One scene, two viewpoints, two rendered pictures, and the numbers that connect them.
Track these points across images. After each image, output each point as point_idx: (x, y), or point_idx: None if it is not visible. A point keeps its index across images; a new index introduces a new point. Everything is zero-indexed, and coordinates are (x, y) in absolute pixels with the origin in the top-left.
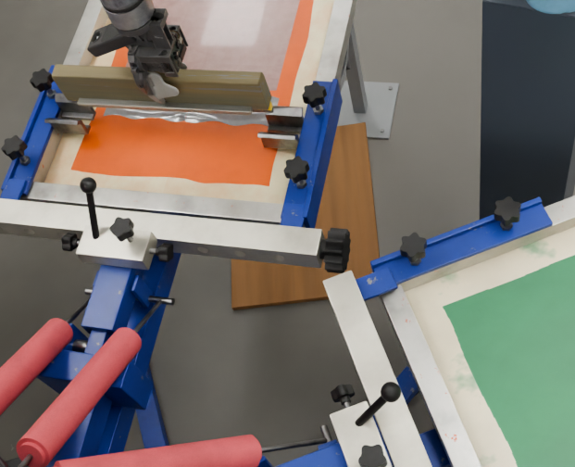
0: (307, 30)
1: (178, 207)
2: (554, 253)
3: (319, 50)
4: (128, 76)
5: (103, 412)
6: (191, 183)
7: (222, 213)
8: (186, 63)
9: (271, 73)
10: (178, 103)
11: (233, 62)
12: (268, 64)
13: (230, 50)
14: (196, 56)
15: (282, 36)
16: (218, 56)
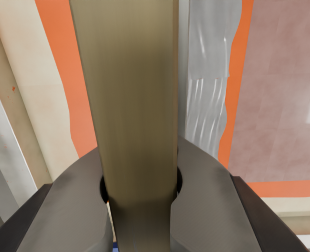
0: None
1: None
2: None
3: (281, 210)
4: (99, 96)
5: None
6: (64, 122)
7: (17, 195)
8: (298, 40)
9: (253, 173)
10: None
11: (282, 122)
12: (270, 165)
13: (309, 110)
14: (309, 56)
15: None
16: (302, 94)
